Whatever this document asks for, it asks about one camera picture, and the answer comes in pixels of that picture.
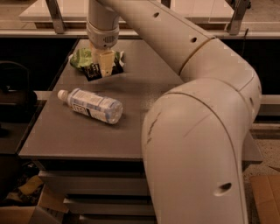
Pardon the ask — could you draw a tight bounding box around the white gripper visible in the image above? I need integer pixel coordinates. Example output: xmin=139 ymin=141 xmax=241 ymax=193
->
xmin=87 ymin=22 xmax=119 ymax=77

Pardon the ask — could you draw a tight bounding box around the black rxbar chocolate bar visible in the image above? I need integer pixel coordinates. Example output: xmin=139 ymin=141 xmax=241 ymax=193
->
xmin=81 ymin=59 xmax=123 ymax=81

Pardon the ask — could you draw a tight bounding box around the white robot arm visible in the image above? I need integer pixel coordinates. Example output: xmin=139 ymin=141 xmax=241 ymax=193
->
xmin=87 ymin=0 xmax=262 ymax=224

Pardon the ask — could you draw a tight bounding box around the green jalapeno chip bag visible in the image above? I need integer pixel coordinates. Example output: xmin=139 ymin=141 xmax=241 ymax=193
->
xmin=69 ymin=47 xmax=124 ymax=71

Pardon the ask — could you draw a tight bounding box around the clear plastic water bottle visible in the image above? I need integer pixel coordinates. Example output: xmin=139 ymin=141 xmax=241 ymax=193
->
xmin=58 ymin=88 xmax=123 ymax=124

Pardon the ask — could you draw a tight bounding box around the black chair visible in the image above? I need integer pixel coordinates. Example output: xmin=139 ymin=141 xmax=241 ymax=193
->
xmin=0 ymin=60 xmax=38 ymax=138

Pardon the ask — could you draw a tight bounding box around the grey drawer cabinet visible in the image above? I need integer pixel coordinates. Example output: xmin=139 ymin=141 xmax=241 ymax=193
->
xmin=17 ymin=38 xmax=264 ymax=224

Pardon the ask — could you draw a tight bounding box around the cardboard box left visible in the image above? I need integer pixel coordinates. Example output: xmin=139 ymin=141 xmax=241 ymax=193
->
xmin=0 ymin=185 xmax=69 ymax=224

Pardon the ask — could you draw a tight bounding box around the cardboard box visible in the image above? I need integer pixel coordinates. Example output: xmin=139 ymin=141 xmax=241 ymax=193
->
xmin=0 ymin=185 xmax=69 ymax=224
xmin=250 ymin=175 xmax=280 ymax=224

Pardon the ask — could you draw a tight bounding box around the cardboard box right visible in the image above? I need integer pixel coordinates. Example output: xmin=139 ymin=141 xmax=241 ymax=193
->
xmin=250 ymin=175 xmax=280 ymax=224

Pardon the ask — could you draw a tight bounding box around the metal railing post left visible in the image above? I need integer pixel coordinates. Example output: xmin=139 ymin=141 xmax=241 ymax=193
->
xmin=45 ymin=0 xmax=65 ymax=34

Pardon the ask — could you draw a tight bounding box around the metal railing post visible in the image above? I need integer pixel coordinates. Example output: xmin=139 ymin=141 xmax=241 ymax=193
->
xmin=45 ymin=0 xmax=65 ymax=34
xmin=161 ymin=0 xmax=171 ymax=8
xmin=227 ymin=0 xmax=251 ymax=35

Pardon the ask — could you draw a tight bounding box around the metal railing post middle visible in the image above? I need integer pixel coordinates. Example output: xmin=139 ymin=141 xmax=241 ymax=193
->
xmin=161 ymin=0 xmax=171 ymax=8

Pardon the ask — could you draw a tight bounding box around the metal railing post right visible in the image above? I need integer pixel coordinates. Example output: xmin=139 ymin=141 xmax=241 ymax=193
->
xmin=227 ymin=0 xmax=251 ymax=35

